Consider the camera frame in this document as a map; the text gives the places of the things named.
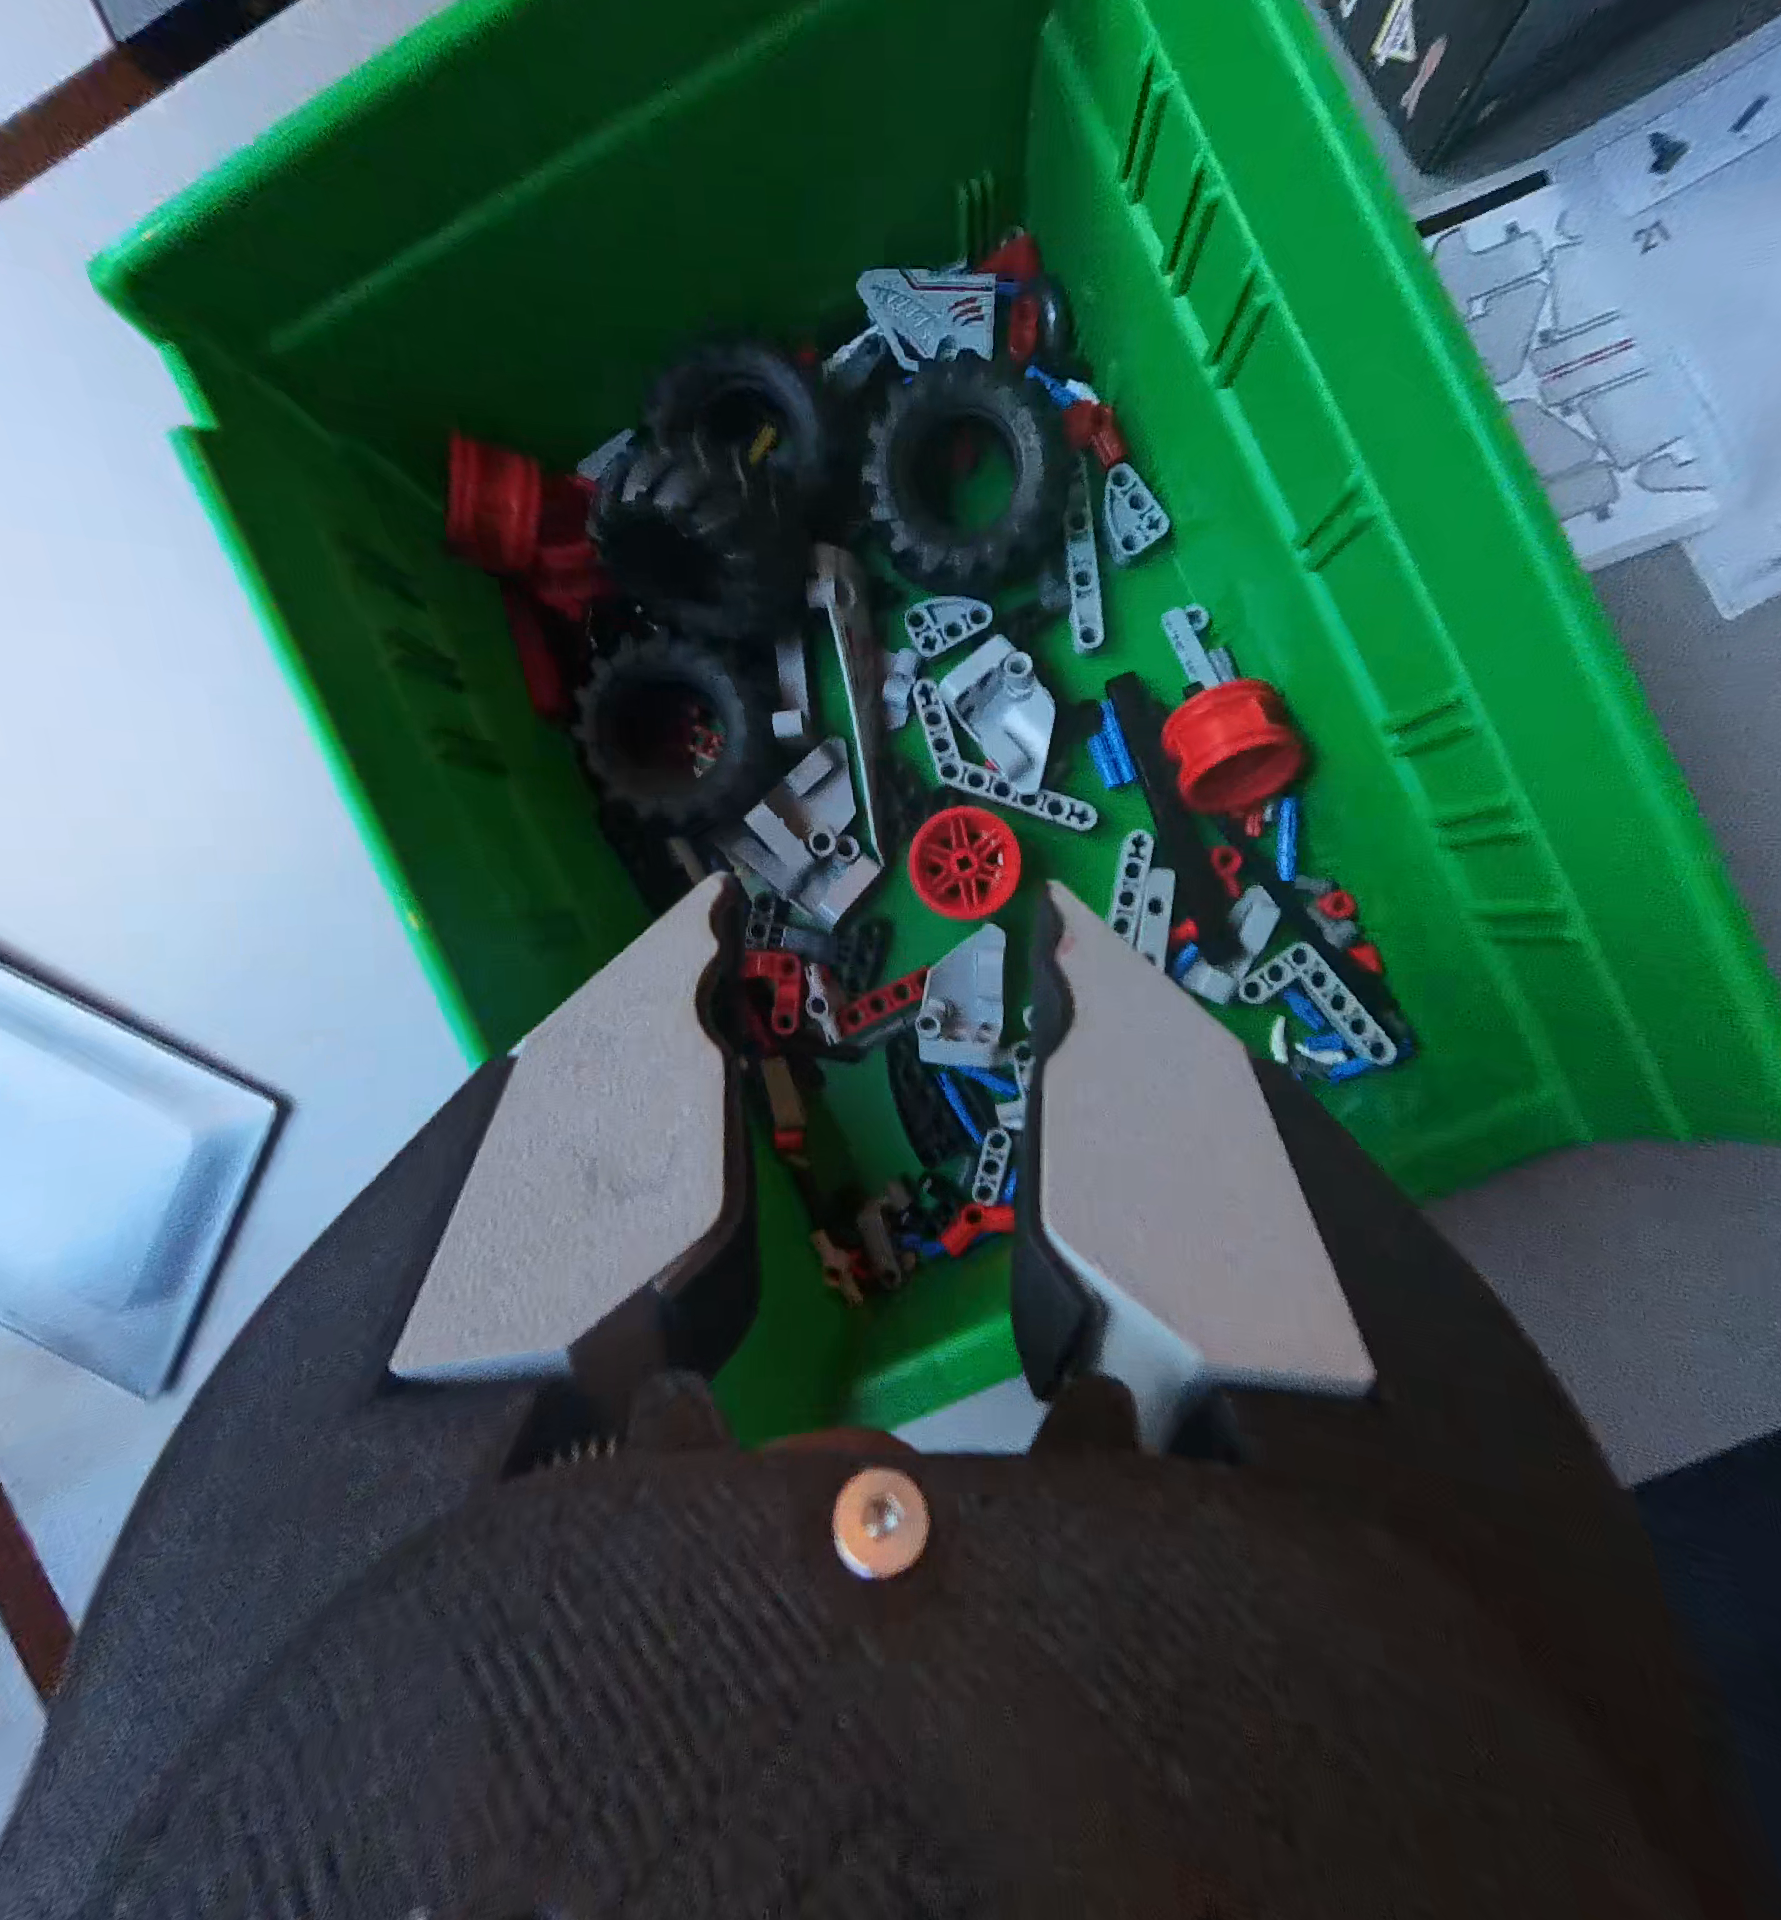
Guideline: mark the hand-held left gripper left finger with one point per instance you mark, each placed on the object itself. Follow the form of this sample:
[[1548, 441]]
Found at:
[[575, 1169]]

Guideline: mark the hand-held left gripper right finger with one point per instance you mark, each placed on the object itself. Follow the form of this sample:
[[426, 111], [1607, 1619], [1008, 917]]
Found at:
[[1190, 1200]]

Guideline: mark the pile of small lego pieces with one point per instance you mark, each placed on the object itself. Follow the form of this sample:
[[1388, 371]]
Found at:
[[1002, 750]]

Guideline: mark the green plastic bin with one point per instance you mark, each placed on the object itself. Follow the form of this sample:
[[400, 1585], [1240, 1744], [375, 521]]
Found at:
[[530, 226]]

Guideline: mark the red spoked lego wheel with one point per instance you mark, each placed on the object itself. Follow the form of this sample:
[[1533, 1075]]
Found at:
[[966, 863]]

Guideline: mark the black lego tyre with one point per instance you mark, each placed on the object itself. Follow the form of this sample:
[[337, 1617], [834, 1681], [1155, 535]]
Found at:
[[733, 404], [679, 540], [1033, 480], [635, 750]]

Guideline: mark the red lego wheel rim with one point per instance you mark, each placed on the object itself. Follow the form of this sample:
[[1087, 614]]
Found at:
[[1235, 743], [501, 503]]

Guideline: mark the lego sticker sheet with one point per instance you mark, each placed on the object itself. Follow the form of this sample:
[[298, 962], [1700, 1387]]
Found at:
[[1580, 376]]

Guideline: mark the lego instruction booklet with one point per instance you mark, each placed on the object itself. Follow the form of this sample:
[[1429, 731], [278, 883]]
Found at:
[[1762, 300]]

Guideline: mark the black lego box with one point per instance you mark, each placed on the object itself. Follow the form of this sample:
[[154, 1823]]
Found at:
[[1477, 60]]

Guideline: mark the silver metal tray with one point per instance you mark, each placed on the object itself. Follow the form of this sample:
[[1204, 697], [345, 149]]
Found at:
[[67, 1169]]

